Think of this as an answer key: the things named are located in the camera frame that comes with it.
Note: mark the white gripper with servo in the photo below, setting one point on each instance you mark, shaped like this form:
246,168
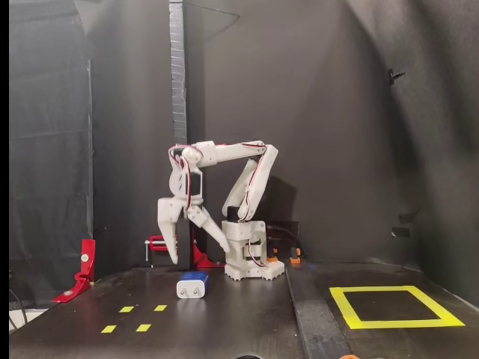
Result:
169,212

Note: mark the blue white charger plug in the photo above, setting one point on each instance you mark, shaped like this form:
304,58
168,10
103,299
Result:
191,289

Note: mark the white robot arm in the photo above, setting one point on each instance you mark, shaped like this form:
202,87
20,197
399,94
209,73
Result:
232,151

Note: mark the red clamp with silver screw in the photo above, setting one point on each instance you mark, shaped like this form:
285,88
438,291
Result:
153,238

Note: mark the small yellow tape marker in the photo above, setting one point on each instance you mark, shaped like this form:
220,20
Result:
108,329
126,309
160,308
143,328

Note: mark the long black flat strip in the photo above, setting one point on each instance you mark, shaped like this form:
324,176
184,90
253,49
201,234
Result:
314,318

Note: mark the black fabric backdrop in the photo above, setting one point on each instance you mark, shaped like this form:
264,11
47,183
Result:
337,112

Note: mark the black tape piece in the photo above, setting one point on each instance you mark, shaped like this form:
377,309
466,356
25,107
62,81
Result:
400,232

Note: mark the yellow tape square outline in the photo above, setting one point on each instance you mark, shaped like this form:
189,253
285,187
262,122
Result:
393,324

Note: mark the small black backdrop clip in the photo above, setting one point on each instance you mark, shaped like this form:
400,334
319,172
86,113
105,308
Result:
391,76

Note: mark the red triangular post bracket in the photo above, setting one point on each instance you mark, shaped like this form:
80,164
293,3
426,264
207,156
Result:
204,260

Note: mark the red angled metal bracket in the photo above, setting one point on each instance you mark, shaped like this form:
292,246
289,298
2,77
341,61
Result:
88,258

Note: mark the black taped vertical post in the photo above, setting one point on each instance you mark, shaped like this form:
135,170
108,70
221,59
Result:
179,75

